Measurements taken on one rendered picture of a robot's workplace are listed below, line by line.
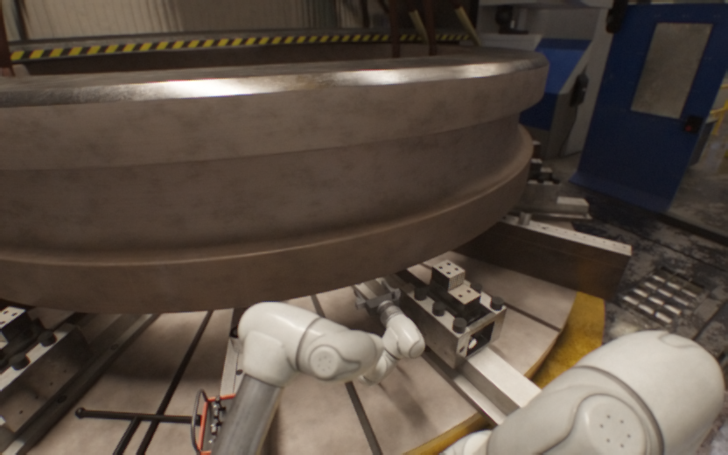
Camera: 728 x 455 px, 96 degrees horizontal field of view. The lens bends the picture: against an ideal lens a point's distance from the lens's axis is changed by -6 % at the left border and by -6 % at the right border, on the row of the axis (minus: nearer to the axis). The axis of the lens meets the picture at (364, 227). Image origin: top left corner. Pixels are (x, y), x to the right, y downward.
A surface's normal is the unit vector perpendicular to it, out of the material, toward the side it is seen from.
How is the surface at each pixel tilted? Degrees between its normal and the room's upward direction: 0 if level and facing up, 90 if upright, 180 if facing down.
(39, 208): 90
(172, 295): 90
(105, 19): 90
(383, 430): 0
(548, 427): 61
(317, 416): 0
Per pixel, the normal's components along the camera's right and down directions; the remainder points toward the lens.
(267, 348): -0.23, -0.29
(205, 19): 0.54, 0.41
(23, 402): 0.98, 0.09
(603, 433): 0.00, -0.61
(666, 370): 0.07, -0.79
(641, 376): -0.14, -0.81
